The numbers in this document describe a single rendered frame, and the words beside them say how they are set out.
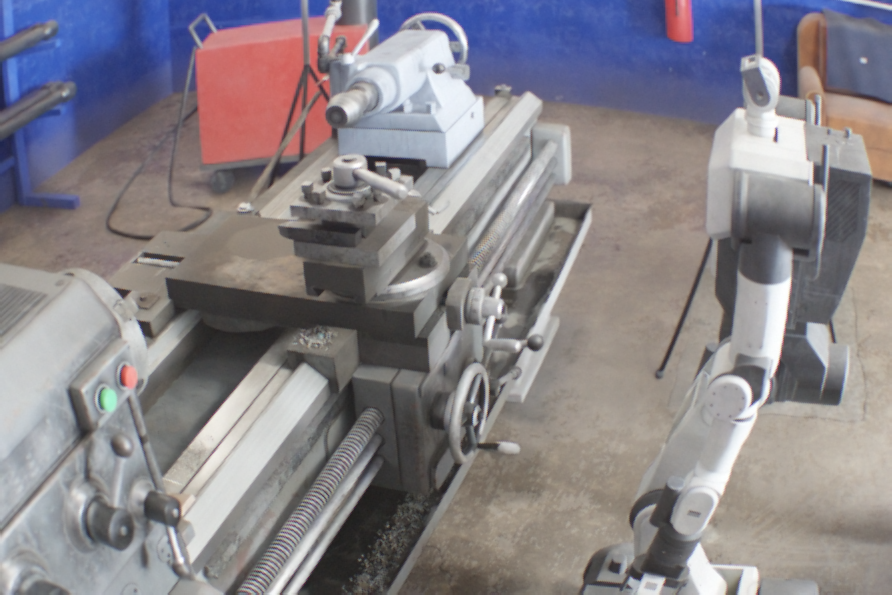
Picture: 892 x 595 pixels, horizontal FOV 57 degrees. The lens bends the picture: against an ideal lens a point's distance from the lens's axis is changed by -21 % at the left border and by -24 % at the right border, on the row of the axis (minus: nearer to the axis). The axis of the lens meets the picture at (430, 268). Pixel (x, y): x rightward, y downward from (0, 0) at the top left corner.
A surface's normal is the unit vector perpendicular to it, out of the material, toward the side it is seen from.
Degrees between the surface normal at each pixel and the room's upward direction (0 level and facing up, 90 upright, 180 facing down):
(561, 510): 0
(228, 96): 90
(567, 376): 0
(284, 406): 36
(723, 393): 90
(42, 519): 90
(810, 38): 90
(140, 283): 0
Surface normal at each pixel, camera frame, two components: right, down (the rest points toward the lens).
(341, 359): 0.94, 0.11
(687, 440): -0.33, 0.77
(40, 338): 0.63, -0.55
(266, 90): 0.02, 0.45
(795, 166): -0.27, -0.37
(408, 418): -0.33, 0.44
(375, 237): -0.05, -0.89
